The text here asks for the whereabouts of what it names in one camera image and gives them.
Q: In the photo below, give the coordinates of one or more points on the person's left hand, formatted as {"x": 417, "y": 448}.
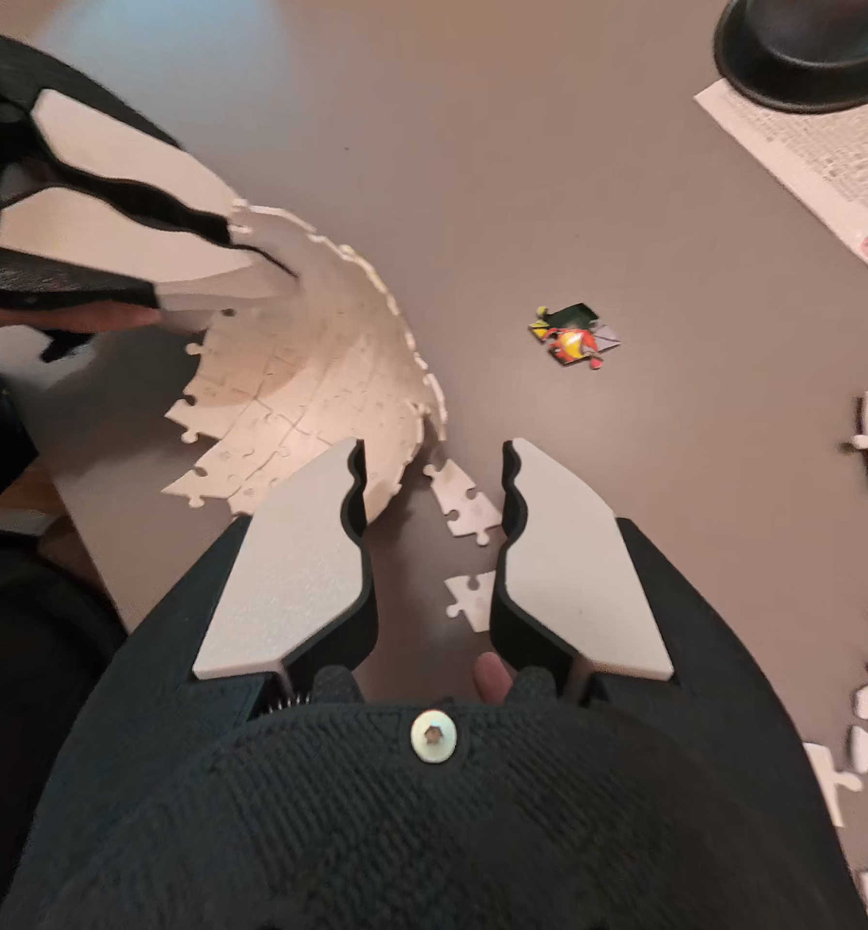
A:
{"x": 56, "y": 321}

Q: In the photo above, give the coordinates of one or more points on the black round ball stand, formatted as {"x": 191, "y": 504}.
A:
{"x": 812, "y": 51}

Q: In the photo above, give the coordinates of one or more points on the paper puzzle leaflet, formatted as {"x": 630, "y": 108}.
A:
{"x": 826, "y": 167}

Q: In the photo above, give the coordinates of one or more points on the colourful puzzle piece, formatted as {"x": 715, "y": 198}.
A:
{"x": 572, "y": 338}

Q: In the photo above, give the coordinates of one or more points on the partly built puzzle ball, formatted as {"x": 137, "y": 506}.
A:
{"x": 296, "y": 378}

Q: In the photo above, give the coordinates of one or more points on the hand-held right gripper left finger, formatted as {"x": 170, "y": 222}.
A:
{"x": 296, "y": 574}

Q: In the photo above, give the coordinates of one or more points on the person's dark trousers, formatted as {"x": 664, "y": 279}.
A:
{"x": 27, "y": 726}

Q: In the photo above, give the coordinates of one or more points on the person's right hand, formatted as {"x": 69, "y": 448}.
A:
{"x": 492, "y": 676}

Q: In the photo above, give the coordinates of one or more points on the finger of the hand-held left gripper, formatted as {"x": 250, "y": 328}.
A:
{"x": 114, "y": 240}
{"x": 129, "y": 152}

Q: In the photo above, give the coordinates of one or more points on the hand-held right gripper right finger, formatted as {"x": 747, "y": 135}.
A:
{"x": 579, "y": 581}

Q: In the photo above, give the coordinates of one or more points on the white puzzle piece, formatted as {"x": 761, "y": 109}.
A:
{"x": 474, "y": 603}
{"x": 467, "y": 501}

